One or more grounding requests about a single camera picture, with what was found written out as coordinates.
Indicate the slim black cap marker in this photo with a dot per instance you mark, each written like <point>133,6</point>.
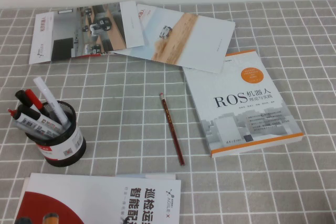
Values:
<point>21,96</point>

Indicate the white marker pen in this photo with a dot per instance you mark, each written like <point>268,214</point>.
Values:
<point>50,98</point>

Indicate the black mesh pen holder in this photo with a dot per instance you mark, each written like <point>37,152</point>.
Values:
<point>68,153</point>

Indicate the white red AgileX brochure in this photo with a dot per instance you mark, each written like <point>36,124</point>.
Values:
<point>105,197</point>

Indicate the dark red pencil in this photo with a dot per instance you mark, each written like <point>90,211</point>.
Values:
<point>172,129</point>

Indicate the brochure with desert vehicle photo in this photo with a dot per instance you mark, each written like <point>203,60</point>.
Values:
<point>210,40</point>

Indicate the red cap marker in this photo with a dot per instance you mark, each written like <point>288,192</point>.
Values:
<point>34,99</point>

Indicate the grey marker with red tip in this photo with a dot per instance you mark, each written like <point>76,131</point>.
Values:
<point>11,112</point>

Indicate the white orange ROS book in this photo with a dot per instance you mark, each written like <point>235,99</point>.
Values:
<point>236,119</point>

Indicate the brochure with office robot photo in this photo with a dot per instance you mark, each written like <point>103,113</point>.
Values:
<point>65,24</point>

